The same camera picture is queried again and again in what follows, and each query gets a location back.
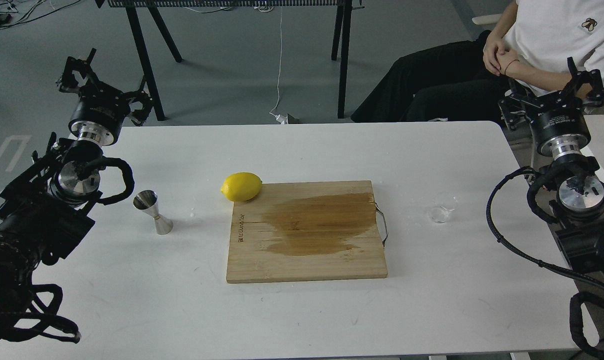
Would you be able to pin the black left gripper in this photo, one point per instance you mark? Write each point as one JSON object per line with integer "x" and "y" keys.
{"x": 101, "y": 109}

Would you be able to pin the small clear glass cup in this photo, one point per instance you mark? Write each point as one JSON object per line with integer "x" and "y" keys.
{"x": 443, "y": 207}

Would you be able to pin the wooden cutting board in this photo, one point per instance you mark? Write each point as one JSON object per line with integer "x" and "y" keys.
{"x": 306, "y": 231}

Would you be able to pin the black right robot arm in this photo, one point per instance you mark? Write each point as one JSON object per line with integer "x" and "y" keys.
{"x": 565, "y": 192}

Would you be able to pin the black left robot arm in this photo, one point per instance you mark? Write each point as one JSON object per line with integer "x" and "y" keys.
{"x": 45, "y": 211}

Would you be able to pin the yellow lemon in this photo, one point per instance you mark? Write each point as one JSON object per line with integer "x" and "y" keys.
{"x": 241, "y": 186}

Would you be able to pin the steel double jigger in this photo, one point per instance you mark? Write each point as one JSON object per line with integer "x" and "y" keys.
{"x": 147, "y": 202}

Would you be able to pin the seated person white shirt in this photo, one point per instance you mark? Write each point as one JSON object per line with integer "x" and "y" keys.
{"x": 465, "y": 80}

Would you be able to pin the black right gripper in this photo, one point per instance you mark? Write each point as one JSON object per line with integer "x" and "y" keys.
{"x": 556, "y": 120}

